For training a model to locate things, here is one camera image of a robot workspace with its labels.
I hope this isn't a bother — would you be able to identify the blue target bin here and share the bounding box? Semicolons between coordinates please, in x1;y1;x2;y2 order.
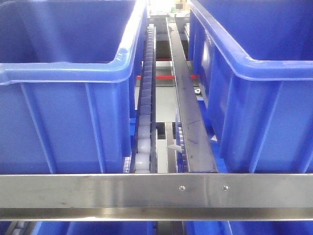
0;0;147;174
189;0;313;173

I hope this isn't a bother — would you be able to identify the blue target bin right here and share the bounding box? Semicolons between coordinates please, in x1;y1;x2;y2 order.
189;0;313;173

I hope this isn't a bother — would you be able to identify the white roller track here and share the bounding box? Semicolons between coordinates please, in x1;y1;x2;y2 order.
130;24;157;174

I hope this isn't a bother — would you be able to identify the blue target bin left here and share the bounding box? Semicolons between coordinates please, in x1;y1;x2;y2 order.
0;0;147;174

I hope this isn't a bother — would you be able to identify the steel divider rail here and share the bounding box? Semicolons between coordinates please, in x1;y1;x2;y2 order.
166;18;218;173

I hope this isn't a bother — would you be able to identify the steel front shelf beam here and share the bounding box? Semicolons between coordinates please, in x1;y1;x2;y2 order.
0;173;313;221

